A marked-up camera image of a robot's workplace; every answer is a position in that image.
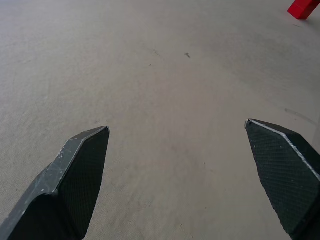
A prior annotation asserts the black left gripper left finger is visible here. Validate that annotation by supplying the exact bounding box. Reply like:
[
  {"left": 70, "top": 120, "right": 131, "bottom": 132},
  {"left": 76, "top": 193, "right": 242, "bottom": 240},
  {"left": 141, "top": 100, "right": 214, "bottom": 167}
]
[{"left": 0, "top": 125, "right": 111, "bottom": 240}]

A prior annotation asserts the red rectangular block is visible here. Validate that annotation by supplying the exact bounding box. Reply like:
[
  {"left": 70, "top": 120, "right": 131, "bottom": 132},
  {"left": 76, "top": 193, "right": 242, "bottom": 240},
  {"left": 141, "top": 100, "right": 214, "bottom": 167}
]
[{"left": 287, "top": 0, "right": 319, "bottom": 20}]

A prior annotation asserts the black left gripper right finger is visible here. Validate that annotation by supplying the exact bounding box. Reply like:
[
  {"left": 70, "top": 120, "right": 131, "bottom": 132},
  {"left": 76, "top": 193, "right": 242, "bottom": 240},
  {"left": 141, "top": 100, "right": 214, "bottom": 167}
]
[{"left": 245, "top": 118, "right": 320, "bottom": 240}]

